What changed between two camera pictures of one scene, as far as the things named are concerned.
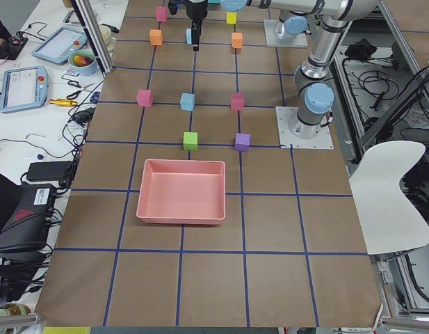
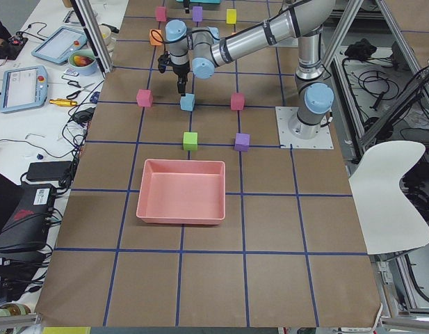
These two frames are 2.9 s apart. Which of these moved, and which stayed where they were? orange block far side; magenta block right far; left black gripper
Moved: left black gripper
Stayed: orange block far side; magenta block right far
